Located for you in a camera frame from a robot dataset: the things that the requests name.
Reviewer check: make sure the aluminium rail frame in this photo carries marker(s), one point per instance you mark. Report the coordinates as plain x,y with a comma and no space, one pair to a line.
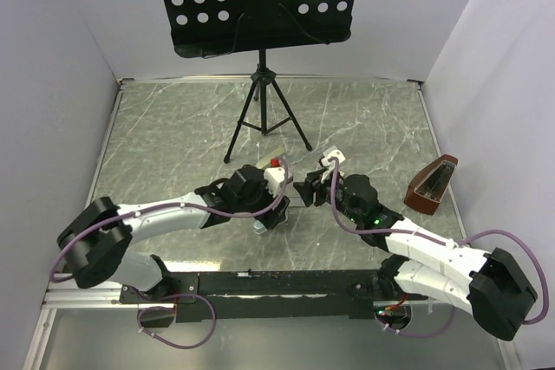
274,234

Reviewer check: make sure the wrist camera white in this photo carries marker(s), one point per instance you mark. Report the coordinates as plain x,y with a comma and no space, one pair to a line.
276,178
332,157

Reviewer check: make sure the light blue stapler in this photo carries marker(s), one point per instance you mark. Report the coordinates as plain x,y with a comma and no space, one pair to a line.
259,228

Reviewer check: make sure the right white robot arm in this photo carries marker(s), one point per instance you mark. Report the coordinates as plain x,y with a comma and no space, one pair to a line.
490,286

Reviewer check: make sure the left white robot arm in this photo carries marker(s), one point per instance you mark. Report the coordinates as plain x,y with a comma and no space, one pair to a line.
95,246

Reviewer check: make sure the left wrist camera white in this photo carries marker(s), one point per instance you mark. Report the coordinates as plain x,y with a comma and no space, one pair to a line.
276,178

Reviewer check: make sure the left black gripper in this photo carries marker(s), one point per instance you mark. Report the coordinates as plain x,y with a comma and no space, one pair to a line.
277,215

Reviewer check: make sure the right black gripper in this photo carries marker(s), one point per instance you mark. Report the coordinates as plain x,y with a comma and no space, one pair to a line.
312,184

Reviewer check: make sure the black perforated music stand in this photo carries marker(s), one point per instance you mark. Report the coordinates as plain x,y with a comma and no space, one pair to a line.
213,28

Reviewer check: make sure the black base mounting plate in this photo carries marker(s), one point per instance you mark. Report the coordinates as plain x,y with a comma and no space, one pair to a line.
271,294

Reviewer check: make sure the brown wooden metronome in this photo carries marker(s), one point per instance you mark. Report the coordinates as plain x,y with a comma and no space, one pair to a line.
427,188

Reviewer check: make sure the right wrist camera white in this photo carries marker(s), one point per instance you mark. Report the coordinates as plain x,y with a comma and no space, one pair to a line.
332,157

